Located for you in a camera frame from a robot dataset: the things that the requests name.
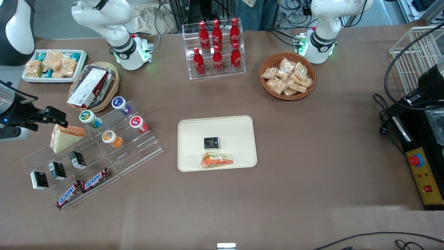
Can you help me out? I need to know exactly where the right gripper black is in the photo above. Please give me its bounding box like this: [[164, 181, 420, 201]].
[[0, 97, 69, 131]]

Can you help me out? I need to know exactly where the green gum bottle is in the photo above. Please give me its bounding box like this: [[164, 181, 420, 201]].
[[79, 110, 103, 129]]

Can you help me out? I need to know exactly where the white plastic snack tray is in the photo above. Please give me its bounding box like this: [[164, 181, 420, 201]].
[[22, 49, 88, 84]]

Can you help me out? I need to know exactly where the orange gum bottle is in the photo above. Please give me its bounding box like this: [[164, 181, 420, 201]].
[[102, 130, 123, 148]]

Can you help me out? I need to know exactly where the purple gum bottle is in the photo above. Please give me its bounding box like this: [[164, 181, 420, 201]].
[[111, 96, 133, 116]]

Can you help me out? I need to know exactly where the red gum bottle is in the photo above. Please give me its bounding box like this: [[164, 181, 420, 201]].
[[129, 116, 149, 134]]

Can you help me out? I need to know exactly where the beige rectangular tray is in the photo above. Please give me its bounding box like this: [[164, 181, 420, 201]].
[[177, 115, 258, 173]]

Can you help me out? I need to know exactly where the triangular wrapped sandwich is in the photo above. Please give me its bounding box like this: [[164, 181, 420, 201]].
[[50, 124, 86, 155]]

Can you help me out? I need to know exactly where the red white cookie box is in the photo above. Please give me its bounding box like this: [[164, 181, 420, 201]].
[[67, 67, 109, 109]]

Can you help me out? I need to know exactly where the small black carton box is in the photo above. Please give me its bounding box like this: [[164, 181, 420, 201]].
[[48, 161, 67, 181], [30, 170, 49, 191], [68, 150, 87, 170]]

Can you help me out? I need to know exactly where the clear rice cracker pack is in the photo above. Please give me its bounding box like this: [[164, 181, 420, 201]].
[[43, 50, 65, 70], [25, 60, 43, 78], [60, 58, 78, 78]]

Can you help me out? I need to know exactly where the clear acrylic stepped stand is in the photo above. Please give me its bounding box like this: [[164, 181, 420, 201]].
[[22, 134, 121, 211], [85, 100, 164, 177]]

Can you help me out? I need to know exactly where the oval wicker basket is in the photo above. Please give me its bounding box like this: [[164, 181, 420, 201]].
[[67, 61, 120, 114]]

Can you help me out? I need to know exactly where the Snickers chocolate bar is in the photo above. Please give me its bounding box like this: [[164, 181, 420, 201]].
[[55, 180, 84, 210], [80, 167, 110, 193]]

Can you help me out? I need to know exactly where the crumpled beige paper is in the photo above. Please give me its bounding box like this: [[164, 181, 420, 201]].
[[131, 3, 176, 35]]

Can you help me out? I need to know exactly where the red Coca-Cola bottle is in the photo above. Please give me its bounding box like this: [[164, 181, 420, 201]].
[[193, 47, 206, 76], [230, 43, 242, 72], [198, 20, 211, 53], [212, 19, 223, 51], [229, 18, 241, 49], [212, 45, 224, 74]]

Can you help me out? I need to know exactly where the small black packet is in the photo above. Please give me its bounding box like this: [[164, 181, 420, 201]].
[[203, 137, 221, 150]]

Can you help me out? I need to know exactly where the flat wrapped orange sandwich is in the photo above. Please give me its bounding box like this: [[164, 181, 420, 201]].
[[200, 151, 235, 170]]

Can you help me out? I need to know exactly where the clear acrylic bottle rack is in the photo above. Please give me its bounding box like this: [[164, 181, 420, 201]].
[[182, 21, 247, 81]]

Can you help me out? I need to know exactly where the round brown wicker basket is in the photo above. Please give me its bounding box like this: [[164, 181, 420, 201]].
[[259, 52, 317, 101]]

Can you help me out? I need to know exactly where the person in blue jeans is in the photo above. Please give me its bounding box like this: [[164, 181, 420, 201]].
[[235, 0, 279, 32]]

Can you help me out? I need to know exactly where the black sealing machine yellow panel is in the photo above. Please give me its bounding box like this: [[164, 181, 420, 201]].
[[386, 55, 444, 211]]

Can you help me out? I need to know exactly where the clear plastic meal container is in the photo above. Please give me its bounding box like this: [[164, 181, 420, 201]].
[[425, 110, 444, 147]]

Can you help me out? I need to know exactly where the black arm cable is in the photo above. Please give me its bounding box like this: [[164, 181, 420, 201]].
[[0, 80, 39, 102]]

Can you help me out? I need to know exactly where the black power cord with plug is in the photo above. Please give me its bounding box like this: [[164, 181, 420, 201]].
[[373, 93, 407, 157]]

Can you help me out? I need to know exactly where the thin black table cable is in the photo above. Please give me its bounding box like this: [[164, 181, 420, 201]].
[[311, 231, 444, 250]]

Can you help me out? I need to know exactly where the long black curved cable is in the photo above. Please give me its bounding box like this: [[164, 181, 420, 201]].
[[384, 22, 444, 111]]

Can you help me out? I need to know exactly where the white wire basket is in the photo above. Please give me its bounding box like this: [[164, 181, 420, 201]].
[[388, 26, 444, 96]]

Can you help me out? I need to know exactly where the coiled black cable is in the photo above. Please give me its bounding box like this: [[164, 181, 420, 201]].
[[395, 239, 426, 250]]

